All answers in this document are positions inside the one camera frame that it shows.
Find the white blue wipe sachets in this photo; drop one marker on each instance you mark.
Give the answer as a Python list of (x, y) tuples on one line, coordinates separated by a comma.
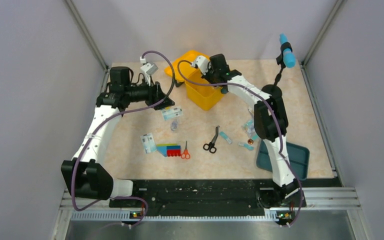
[(148, 143)]

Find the yellow plastic medicine box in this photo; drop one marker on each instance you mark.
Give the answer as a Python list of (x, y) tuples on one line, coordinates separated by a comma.
[(204, 97)]

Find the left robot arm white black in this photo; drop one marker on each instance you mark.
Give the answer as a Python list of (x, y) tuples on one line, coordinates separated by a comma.
[(84, 174)]

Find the black handled scissors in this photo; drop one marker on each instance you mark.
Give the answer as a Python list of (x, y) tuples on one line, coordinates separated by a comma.
[(210, 146)]

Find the light blue plaster strip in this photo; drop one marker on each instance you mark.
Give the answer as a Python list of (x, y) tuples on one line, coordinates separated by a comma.
[(225, 137)]

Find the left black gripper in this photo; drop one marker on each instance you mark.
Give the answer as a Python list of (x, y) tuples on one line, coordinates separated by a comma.
[(155, 93)]

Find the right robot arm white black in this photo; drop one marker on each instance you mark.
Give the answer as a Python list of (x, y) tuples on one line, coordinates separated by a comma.
[(269, 117)]

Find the small clear vial bag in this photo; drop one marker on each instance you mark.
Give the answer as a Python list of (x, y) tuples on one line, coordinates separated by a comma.
[(174, 125)]

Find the blue microphone on stand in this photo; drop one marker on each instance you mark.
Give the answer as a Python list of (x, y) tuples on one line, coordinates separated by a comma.
[(286, 59)]

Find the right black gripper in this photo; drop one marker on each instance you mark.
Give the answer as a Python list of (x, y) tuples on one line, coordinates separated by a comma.
[(206, 77)]

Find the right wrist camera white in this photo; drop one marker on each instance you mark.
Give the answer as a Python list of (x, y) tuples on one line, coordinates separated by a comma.
[(202, 63)]

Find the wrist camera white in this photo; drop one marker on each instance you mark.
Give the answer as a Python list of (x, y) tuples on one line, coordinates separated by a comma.
[(147, 69), (202, 63)]

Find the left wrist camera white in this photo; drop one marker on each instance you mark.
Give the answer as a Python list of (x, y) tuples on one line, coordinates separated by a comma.
[(147, 69)]

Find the clear bag teal items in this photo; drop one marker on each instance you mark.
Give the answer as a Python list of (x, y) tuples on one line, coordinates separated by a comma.
[(249, 128)]

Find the orange handled scissors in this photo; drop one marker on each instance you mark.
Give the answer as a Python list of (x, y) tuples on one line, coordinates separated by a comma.
[(185, 154)]

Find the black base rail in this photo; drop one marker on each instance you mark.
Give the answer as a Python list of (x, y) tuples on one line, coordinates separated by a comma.
[(211, 197)]

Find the colourful stacked card pack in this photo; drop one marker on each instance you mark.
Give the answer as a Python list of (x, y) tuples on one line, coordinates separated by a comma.
[(169, 150)]

